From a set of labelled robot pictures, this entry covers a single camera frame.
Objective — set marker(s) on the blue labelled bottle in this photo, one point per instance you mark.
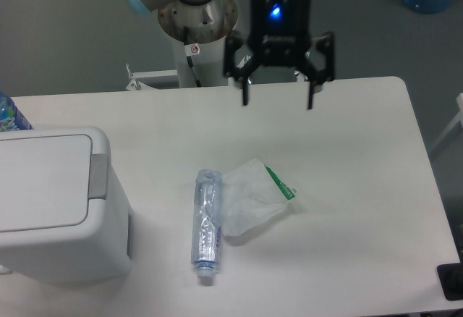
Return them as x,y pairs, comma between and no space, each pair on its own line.
12,119

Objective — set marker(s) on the crushed clear plastic bottle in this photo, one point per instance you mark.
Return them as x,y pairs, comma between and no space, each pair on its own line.
205,254

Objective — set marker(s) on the silver levelling foot bolt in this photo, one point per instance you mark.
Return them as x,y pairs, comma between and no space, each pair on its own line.
299,77

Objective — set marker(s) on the black device at table edge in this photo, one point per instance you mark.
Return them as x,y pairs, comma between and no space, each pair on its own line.
450,276

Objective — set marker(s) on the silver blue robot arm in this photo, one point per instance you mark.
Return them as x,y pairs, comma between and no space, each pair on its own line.
205,21

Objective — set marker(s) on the white base frame with bolts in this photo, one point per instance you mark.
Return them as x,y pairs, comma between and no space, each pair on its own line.
162,80

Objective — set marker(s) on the clear green-edged plastic bag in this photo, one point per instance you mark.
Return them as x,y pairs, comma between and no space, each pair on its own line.
253,194

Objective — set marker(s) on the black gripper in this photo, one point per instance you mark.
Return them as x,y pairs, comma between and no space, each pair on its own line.
279,37

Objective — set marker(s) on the white furniture leg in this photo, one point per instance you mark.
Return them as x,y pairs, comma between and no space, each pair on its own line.
449,133

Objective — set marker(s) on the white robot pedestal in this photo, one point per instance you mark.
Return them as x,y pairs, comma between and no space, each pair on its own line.
199,64

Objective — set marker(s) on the white push-lid trash can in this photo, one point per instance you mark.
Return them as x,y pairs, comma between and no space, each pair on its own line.
65,216

